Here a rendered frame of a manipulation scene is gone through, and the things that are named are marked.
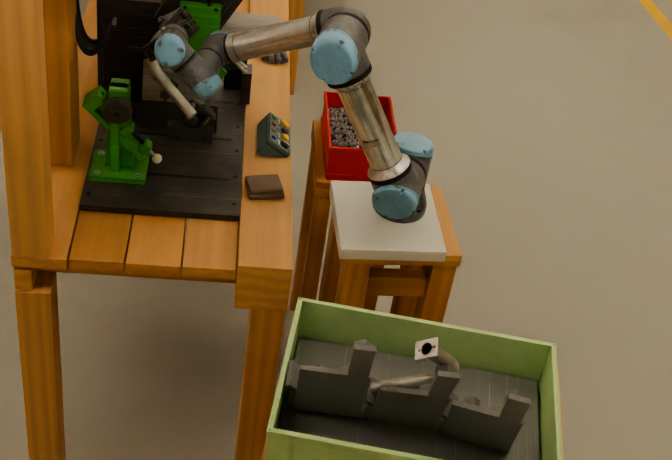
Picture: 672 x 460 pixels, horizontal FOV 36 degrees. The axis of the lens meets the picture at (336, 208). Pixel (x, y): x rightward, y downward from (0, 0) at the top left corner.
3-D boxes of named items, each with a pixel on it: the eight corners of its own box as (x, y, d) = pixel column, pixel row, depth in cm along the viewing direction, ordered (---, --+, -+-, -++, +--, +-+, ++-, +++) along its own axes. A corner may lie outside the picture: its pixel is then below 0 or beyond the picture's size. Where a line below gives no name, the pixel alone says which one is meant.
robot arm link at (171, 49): (170, 76, 258) (145, 51, 255) (173, 64, 268) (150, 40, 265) (193, 56, 257) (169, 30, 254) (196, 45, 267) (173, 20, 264)
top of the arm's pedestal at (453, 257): (438, 196, 311) (441, 185, 308) (459, 267, 286) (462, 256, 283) (332, 192, 306) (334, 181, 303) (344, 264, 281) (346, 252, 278)
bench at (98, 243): (267, 193, 435) (287, 2, 382) (263, 489, 318) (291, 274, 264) (97, 181, 427) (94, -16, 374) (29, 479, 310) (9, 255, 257)
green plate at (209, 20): (217, 70, 305) (221, -2, 298) (216, 77, 298) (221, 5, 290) (178, 66, 304) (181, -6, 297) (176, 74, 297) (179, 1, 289)
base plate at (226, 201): (248, 24, 365) (249, 19, 364) (239, 221, 278) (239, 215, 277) (126, 13, 360) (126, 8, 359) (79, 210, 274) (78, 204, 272)
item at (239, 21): (278, 24, 322) (279, 15, 320) (278, 50, 309) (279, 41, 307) (150, 12, 317) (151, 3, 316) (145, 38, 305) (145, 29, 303)
